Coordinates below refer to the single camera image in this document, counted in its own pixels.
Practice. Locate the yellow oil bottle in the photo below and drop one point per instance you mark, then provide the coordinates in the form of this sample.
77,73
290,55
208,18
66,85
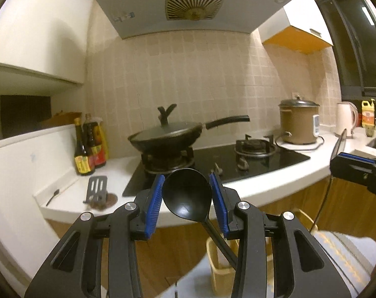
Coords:
105,139

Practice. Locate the beige plastic utensil basket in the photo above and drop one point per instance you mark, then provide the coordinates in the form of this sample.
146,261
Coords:
220,274

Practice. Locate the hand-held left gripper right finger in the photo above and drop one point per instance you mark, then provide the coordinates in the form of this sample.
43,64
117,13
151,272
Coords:
220,205

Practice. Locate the black wok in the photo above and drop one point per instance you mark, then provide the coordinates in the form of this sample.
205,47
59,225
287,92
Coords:
163,144

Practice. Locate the small dark spoon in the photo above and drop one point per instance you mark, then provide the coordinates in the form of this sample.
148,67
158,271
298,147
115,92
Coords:
53,196

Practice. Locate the white upper wall cabinet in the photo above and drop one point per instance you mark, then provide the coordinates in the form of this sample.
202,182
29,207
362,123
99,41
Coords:
42,28

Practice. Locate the grey slotted spatula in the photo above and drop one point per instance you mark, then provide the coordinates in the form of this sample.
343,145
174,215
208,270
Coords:
96,187

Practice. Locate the black wok lid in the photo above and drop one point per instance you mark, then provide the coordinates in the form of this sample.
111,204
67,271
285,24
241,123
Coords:
164,128

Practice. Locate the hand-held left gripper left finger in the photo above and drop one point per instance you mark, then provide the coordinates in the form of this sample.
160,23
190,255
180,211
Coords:
153,205

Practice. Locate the yellow detergent bottle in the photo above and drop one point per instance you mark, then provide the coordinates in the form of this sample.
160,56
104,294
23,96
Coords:
367,115

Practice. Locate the white and orange upper cabinet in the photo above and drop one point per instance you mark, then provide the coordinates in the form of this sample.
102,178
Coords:
296,34

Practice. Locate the dark window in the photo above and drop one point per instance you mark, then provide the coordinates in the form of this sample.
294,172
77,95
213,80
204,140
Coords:
355,46

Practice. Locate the cardboard box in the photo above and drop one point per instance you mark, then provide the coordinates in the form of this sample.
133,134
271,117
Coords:
62,118

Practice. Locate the brown rice cooker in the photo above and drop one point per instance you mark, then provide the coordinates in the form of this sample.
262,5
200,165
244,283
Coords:
296,124

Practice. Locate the black plastic ladle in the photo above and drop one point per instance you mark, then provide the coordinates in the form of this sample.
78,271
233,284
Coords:
186,197

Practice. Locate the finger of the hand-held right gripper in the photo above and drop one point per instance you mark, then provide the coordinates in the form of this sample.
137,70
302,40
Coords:
352,169

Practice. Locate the small cup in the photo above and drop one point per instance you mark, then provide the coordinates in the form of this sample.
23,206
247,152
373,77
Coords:
370,132

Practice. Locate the black stove knob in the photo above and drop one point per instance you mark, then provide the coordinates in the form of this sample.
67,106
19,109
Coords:
243,164
217,170

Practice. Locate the black glass gas stove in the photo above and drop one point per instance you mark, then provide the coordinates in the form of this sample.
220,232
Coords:
219,158

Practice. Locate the yellow label sauce bottle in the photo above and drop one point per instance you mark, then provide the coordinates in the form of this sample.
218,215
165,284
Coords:
82,158

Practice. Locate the grey range hood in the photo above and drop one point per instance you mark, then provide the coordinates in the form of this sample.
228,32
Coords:
144,9

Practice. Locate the red label sauce bottle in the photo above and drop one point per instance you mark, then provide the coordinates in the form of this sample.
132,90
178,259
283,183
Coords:
98,152

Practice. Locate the round brown spatula rest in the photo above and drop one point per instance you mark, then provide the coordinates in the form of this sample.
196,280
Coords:
109,200

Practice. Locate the wooden lower cabinets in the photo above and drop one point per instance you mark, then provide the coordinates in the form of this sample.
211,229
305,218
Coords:
181,239

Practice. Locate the white electric kettle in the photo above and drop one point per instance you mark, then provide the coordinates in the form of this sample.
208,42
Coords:
344,119

